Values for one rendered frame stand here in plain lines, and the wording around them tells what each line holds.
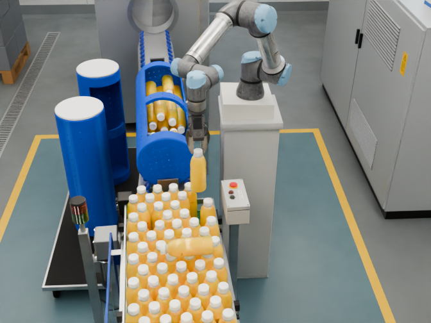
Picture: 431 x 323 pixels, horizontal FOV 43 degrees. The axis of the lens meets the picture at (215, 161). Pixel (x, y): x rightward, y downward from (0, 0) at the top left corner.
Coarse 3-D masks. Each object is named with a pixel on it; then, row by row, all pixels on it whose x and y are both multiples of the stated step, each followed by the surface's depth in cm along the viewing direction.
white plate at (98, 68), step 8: (80, 64) 369; (88, 64) 369; (96, 64) 369; (104, 64) 369; (112, 64) 369; (80, 72) 358; (88, 72) 358; (96, 72) 358; (104, 72) 358; (112, 72) 359
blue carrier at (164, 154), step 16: (160, 64) 322; (144, 80) 311; (160, 80) 333; (176, 80) 334; (144, 96) 296; (160, 96) 289; (176, 96) 295; (144, 112) 282; (144, 128) 269; (144, 144) 258; (160, 144) 257; (176, 144) 258; (144, 160) 261; (160, 160) 262; (176, 160) 263; (144, 176) 266; (160, 176) 267; (176, 176) 268
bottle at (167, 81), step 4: (164, 76) 329; (168, 76) 328; (164, 80) 325; (168, 80) 324; (172, 80) 327; (164, 84) 322; (168, 84) 320; (172, 84) 322; (164, 88) 319; (168, 88) 318; (172, 88) 319
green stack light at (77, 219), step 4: (72, 216) 215; (76, 216) 214; (80, 216) 214; (84, 216) 215; (88, 216) 217; (72, 220) 217; (76, 220) 215; (80, 220) 215; (84, 220) 216; (88, 220) 218; (80, 224) 216
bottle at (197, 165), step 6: (192, 156) 233; (198, 156) 231; (192, 162) 232; (198, 162) 231; (204, 162) 233; (192, 168) 233; (198, 168) 232; (204, 168) 234; (192, 174) 235; (198, 174) 234; (204, 174) 235; (192, 180) 237; (198, 180) 236; (204, 180) 237; (192, 186) 239; (198, 186) 238; (204, 186) 239
